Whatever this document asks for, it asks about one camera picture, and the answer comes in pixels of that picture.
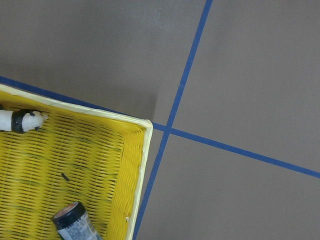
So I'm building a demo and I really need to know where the yellow woven basket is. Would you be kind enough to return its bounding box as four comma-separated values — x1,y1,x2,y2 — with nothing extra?
0,85,153,240

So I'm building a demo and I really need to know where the black tape roll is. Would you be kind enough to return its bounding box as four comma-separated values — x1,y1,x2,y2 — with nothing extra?
51,201,103,240

